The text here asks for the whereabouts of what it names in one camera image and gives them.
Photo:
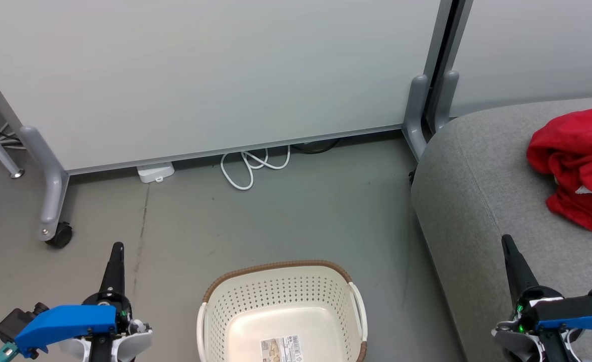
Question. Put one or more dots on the paper label sticker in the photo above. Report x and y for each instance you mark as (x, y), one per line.
(281, 349)

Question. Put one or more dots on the white power adapter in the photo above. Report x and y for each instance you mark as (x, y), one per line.
(155, 172)

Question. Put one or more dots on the large white partition panel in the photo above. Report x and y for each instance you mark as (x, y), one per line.
(200, 75)

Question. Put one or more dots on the narrow white partition panel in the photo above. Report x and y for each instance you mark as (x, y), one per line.
(537, 50)

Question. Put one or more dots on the white laundry basket brown rim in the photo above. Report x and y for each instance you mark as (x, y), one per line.
(276, 296)

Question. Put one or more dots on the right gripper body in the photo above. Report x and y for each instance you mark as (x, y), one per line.
(522, 347)

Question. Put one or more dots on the red jersey with lettering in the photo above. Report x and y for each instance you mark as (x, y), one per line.
(577, 146)

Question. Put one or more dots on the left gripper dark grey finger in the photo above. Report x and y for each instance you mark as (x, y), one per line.
(115, 274)

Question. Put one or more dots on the grey fabric sofa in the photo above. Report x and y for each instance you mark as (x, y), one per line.
(477, 201)

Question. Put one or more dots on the black caster wheel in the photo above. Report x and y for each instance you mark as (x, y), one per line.
(61, 236)

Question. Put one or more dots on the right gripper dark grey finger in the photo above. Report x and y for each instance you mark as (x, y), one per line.
(519, 271)

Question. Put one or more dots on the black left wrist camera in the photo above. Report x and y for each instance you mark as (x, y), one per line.
(12, 324)

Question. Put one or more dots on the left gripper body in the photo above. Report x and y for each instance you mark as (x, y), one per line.
(130, 337)

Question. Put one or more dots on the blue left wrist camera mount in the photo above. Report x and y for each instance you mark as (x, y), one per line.
(65, 322)

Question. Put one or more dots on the grey partition foot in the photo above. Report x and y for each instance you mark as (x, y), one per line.
(449, 95)
(50, 191)
(415, 115)

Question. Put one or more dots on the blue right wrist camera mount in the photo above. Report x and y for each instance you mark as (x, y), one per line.
(577, 309)

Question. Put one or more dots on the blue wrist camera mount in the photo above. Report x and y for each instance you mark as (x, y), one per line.
(577, 309)
(65, 322)

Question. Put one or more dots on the teal plastic bracket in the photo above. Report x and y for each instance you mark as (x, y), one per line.
(2, 354)

